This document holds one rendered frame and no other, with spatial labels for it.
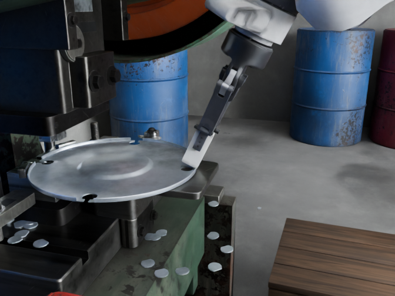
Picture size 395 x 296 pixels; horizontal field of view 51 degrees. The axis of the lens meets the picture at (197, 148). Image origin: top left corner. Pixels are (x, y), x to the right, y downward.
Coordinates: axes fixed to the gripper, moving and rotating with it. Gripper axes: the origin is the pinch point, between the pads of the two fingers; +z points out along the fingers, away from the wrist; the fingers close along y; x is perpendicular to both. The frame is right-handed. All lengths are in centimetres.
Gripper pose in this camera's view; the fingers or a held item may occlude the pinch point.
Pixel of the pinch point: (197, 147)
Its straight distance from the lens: 70.7
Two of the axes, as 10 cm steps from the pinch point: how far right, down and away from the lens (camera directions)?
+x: -8.8, -4.7, 0.7
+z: -4.1, 8.3, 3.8
